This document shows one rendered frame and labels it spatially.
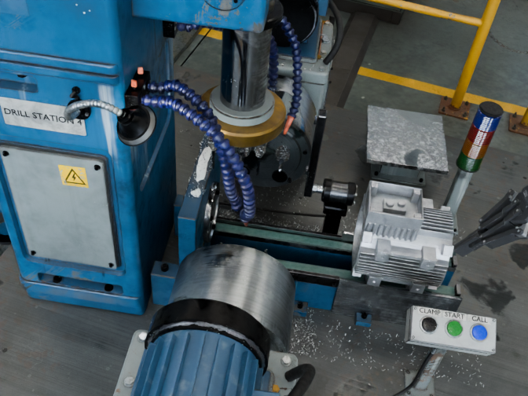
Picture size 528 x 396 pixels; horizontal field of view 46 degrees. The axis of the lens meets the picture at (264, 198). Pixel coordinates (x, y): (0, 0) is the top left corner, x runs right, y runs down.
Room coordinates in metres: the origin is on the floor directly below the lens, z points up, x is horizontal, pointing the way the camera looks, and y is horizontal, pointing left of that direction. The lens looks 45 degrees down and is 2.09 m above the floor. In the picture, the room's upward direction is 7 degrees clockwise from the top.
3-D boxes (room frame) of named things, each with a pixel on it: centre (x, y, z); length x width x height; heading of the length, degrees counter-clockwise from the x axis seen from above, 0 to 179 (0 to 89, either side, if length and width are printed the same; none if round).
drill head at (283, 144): (1.34, 0.01, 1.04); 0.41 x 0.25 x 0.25; 177
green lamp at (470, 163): (1.28, -0.53, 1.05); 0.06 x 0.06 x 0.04
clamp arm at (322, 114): (1.14, -0.11, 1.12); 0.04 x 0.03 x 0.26; 87
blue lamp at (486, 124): (1.28, -0.53, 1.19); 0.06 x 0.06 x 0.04
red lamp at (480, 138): (1.28, -0.53, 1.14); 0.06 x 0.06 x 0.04
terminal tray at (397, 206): (0.99, -0.29, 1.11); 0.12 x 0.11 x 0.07; 86
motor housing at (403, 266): (0.99, -0.33, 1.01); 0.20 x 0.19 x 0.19; 86
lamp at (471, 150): (1.28, -0.53, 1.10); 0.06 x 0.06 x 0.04
